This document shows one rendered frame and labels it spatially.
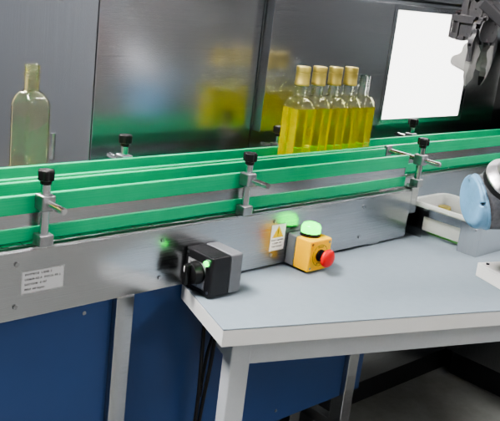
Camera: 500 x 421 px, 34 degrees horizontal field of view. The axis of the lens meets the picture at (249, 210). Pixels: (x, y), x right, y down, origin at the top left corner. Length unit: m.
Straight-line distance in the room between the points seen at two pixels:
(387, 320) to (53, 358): 0.63
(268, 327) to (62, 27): 0.80
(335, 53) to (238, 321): 0.93
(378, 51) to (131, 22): 0.81
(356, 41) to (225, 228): 0.80
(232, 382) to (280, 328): 0.15
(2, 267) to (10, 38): 0.81
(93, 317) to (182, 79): 0.62
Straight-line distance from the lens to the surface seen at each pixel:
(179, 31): 1.88
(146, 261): 1.56
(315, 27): 2.14
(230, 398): 1.59
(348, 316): 1.60
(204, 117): 1.97
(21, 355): 1.51
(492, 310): 1.78
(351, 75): 2.07
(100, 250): 1.49
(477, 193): 1.78
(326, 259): 1.77
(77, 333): 1.55
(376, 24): 2.32
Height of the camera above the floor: 1.35
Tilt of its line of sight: 16 degrees down
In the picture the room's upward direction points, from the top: 7 degrees clockwise
